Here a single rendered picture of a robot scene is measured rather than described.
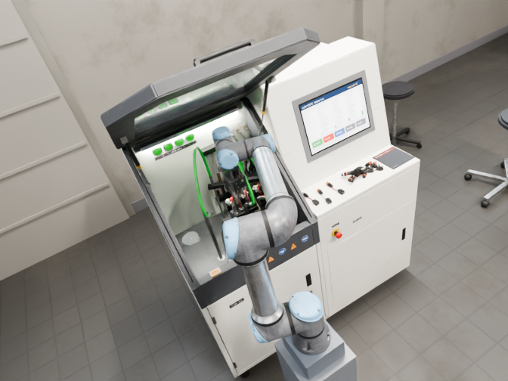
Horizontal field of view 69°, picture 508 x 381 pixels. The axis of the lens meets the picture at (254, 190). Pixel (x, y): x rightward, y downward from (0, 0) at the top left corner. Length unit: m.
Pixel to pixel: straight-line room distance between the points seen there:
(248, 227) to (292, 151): 0.94
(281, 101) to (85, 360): 2.23
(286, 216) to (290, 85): 0.95
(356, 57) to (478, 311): 1.74
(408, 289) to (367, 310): 0.33
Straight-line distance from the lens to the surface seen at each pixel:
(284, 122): 1.91
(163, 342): 2.86
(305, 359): 1.54
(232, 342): 2.20
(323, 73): 2.00
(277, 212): 1.10
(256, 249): 1.10
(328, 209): 1.92
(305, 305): 1.38
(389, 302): 2.75
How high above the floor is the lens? 2.28
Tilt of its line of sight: 38 degrees down
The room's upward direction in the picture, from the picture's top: 14 degrees counter-clockwise
